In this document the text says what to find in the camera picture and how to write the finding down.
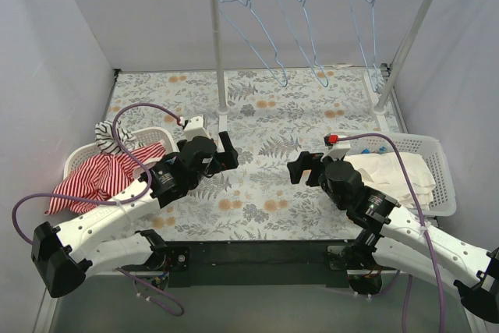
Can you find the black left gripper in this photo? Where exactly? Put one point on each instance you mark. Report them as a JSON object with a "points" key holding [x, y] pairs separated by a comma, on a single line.
{"points": [[220, 157]]}

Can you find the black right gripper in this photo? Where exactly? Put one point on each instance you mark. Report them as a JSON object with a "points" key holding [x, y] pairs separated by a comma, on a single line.
{"points": [[310, 169]]}

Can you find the red white striped tank top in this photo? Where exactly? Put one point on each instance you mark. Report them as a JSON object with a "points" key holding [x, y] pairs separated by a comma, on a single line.
{"points": [[100, 178]]}

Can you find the blue wire hanger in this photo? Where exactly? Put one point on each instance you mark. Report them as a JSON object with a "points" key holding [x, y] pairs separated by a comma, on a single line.
{"points": [[278, 73], [298, 23], [363, 15]]}

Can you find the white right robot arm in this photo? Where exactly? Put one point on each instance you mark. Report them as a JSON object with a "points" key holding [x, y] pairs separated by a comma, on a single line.
{"points": [[392, 236]]}

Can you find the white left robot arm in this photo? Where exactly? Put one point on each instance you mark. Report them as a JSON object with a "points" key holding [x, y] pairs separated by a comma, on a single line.
{"points": [[66, 254]]}

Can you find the floral tablecloth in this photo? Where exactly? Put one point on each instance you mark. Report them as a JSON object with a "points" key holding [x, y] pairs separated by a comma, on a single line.
{"points": [[269, 126]]}

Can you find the white folded cloth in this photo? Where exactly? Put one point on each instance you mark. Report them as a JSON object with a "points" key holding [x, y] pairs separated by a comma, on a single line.
{"points": [[384, 173]]}

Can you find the blue clips in basket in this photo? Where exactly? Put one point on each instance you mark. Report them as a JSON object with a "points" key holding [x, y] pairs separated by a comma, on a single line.
{"points": [[381, 150]]}

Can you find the black white striped shirt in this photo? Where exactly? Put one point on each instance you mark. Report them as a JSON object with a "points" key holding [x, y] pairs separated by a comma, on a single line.
{"points": [[106, 142]]}

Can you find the white right laundry basket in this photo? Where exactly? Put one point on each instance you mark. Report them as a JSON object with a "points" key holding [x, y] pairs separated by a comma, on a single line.
{"points": [[430, 149]]}

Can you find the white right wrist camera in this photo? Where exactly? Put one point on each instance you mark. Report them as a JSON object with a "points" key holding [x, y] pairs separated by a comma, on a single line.
{"points": [[337, 148]]}

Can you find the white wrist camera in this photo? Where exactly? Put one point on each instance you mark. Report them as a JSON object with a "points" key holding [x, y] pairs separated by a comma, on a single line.
{"points": [[337, 148], [193, 127]]}

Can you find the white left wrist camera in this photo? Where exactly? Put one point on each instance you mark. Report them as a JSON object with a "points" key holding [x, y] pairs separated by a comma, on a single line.
{"points": [[193, 127]]}

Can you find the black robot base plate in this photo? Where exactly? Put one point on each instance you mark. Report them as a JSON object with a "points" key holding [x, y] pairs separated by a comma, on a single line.
{"points": [[250, 263]]}

